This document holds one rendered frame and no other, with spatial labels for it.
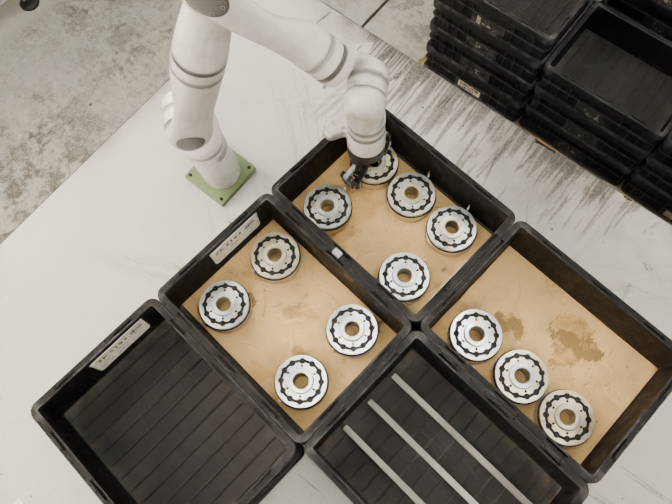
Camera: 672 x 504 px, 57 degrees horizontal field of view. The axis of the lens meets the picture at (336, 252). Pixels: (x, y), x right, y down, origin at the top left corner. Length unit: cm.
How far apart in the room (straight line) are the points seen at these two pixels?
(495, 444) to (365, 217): 52
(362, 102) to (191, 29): 28
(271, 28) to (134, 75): 178
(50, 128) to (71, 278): 119
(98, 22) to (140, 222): 146
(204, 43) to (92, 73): 173
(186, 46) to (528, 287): 79
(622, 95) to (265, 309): 135
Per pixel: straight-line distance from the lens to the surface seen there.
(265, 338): 126
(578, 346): 132
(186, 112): 116
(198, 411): 127
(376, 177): 133
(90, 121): 262
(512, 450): 126
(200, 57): 104
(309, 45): 96
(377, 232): 131
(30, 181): 259
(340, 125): 121
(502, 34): 202
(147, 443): 129
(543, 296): 132
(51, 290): 158
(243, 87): 166
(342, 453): 123
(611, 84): 217
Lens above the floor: 206
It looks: 71 degrees down
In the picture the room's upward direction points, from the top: 6 degrees counter-clockwise
